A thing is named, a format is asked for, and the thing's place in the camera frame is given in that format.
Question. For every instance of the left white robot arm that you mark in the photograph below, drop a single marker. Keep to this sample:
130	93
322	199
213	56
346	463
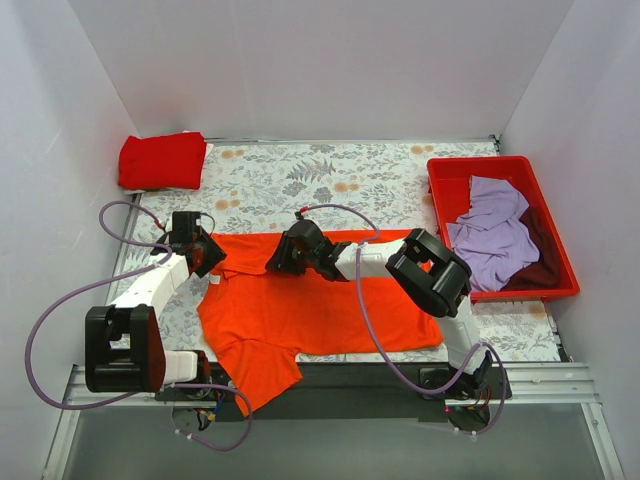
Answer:
124	351

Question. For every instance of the aluminium frame rail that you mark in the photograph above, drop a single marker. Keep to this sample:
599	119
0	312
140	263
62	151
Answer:
552	427

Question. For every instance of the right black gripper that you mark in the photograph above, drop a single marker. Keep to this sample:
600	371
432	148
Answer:
282	257

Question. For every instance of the floral patterned table mat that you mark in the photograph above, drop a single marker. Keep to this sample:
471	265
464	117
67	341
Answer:
255	188

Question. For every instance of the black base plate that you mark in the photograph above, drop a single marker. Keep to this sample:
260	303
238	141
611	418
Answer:
352	391

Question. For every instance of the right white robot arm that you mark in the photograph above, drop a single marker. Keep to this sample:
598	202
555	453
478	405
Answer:
432	276

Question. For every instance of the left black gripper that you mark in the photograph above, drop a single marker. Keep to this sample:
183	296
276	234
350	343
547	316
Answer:
210	253

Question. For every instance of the lavender t shirt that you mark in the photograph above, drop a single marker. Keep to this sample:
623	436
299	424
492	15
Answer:
490	237

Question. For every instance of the folded red t shirt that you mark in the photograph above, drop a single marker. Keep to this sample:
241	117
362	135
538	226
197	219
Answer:
160	162

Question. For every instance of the orange t shirt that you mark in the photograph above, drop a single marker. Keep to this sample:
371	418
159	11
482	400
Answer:
258	322

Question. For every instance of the dark maroon t shirt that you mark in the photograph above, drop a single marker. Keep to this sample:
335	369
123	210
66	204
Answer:
545	272

